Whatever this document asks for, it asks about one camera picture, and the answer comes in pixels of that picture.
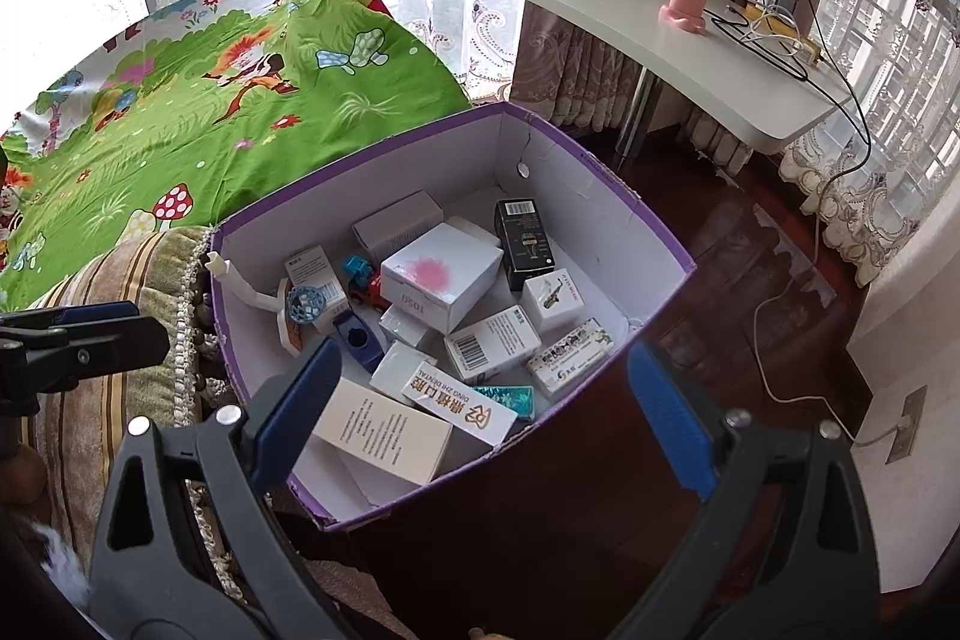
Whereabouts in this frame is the white box blue circle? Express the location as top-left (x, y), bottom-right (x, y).
top-left (277, 278), bottom-right (325, 356)

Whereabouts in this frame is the blue pencil sharpener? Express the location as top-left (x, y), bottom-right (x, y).
top-left (334, 308), bottom-right (384, 374)

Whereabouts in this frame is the cream text box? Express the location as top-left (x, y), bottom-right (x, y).
top-left (314, 378), bottom-right (452, 486)

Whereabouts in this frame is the red toy car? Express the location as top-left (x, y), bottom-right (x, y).
top-left (342, 253), bottom-right (391, 314)

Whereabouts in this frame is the white grey rectangular box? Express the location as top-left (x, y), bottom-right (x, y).
top-left (353, 190), bottom-right (444, 263)

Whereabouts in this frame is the white box orange logo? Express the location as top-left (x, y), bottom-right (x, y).
top-left (402, 362), bottom-right (517, 448)

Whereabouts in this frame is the white pink splash box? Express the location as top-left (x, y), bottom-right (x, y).
top-left (381, 223), bottom-right (503, 335)

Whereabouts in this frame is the medicine box green print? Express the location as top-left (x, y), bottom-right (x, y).
top-left (526, 319), bottom-right (613, 401)

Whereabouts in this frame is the teal toothpaste box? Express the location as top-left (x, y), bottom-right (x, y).
top-left (475, 385), bottom-right (535, 422)

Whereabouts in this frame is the beige saxophone box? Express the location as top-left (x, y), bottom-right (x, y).
top-left (521, 268), bottom-right (584, 333)

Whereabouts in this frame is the white barcode box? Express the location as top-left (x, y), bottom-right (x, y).
top-left (444, 305), bottom-right (542, 385)

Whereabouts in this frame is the black barcode box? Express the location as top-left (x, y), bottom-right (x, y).
top-left (493, 198), bottom-right (555, 292)

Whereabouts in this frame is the small white cube box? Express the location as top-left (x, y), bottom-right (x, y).
top-left (370, 341), bottom-right (438, 406)

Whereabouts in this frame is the striped towel cushion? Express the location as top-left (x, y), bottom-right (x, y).
top-left (21, 227), bottom-right (210, 567)

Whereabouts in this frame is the green cartoon tablecloth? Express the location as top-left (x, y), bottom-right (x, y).
top-left (2, 0), bottom-right (469, 310)

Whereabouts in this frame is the purple cardboard storage box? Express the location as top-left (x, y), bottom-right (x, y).
top-left (210, 104), bottom-right (693, 530)

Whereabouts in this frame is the white curved desk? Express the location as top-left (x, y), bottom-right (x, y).
top-left (527, 0), bottom-right (850, 154)

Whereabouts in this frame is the lace window curtain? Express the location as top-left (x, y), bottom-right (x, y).
top-left (779, 0), bottom-right (958, 286)

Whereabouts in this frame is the yellow item on desk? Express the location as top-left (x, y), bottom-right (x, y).
top-left (743, 0), bottom-right (822, 65)

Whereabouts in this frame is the wall socket plate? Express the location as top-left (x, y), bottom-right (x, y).
top-left (885, 385), bottom-right (928, 464)

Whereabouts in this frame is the white cable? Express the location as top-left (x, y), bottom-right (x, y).
top-left (748, 173), bottom-right (913, 450)

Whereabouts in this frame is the black cable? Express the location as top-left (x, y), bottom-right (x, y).
top-left (704, 0), bottom-right (875, 215)

